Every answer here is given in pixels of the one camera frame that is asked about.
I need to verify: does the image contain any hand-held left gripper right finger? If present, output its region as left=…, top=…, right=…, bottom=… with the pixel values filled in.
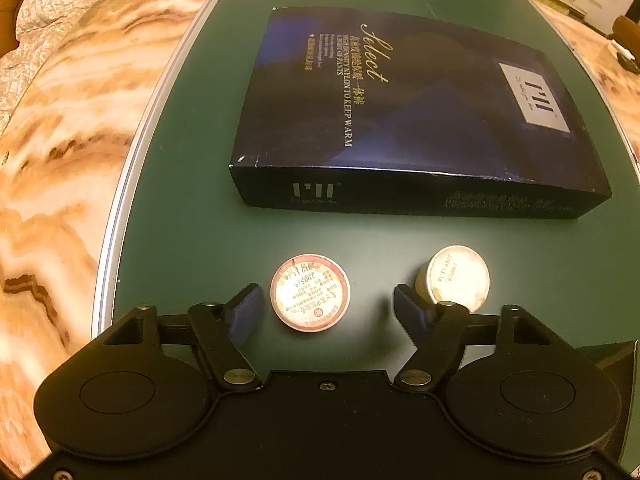
left=393, top=283, right=551, bottom=391

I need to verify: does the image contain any round red-rimmed lid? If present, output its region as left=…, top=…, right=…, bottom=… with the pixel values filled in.
left=270, top=254, right=350, bottom=332

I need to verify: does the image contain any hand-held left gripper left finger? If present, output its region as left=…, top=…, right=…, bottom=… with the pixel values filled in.
left=102, top=283, right=264, bottom=392

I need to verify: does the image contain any round white tin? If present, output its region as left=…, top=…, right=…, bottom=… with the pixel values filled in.
left=415, top=245, right=491, bottom=312

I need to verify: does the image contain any green board with metal frame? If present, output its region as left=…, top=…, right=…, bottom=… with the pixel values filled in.
left=91, top=0, right=640, bottom=356

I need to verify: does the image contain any marble desktop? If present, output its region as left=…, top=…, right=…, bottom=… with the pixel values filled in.
left=0, top=0, right=640, bottom=411

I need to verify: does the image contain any white quilted sofa cover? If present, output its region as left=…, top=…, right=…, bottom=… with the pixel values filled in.
left=0, top=0, right=128, bottom=131

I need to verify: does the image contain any dark blue cardboard box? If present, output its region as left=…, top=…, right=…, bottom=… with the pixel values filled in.
left=229, top=7, right=612, bottom=221

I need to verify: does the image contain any brown wooden chair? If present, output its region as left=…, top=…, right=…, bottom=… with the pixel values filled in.
left=611, top=15, right=640, bottom=66

